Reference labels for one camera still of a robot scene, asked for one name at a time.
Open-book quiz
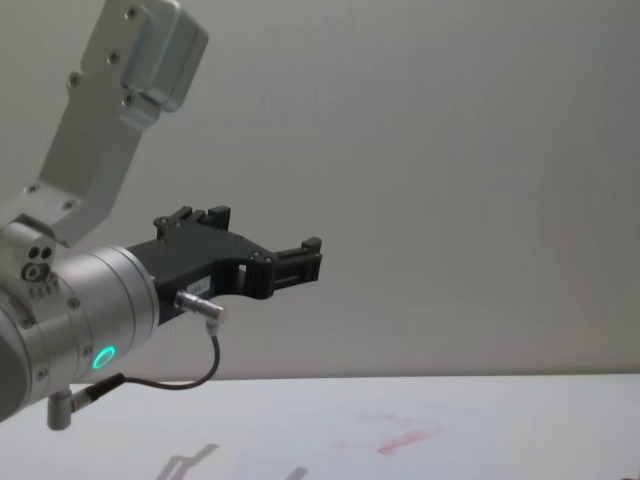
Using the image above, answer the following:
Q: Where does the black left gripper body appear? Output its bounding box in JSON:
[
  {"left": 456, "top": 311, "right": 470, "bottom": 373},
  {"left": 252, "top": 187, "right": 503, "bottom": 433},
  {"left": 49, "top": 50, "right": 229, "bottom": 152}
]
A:
[{"left": 126, "top": 221, "right": 262, "bottom": 329}]

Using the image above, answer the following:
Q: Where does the thin dark gripper cable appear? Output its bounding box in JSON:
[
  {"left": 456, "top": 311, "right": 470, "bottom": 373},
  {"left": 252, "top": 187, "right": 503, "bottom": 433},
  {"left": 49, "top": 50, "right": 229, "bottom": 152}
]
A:
[{"left": 46, "top": 287, "right": 232, "bottom": 431}]

